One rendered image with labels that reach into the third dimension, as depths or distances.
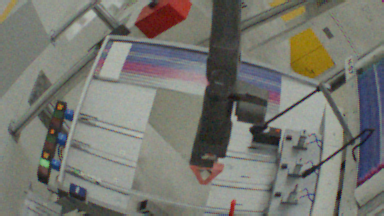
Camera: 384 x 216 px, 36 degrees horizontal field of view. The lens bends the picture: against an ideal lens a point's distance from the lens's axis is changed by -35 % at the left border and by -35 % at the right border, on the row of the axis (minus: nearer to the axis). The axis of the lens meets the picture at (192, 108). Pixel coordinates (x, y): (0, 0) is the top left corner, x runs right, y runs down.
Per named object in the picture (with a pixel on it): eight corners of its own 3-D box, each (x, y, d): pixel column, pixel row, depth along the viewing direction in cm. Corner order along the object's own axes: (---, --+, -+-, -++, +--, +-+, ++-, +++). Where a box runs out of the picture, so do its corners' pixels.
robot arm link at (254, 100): (219, 47, 167) (212, 67, 160) (273, 62, 166) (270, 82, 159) (211, 99, 173) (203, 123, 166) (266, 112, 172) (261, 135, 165)
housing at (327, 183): (294, 244, 184) (311, 215, 175) (316, 138, 222) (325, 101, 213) (316, 244, 184) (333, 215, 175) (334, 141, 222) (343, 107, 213)
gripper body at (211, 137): (231, 127, 178) (236, 98, 173) (224, 160, 170) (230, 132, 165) (199, 122, 178) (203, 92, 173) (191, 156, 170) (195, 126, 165)
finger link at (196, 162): (223, 172, 179) (230, 139, 173) (217, 192, 173) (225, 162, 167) (190, 167, 179) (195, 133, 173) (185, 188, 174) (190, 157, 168)
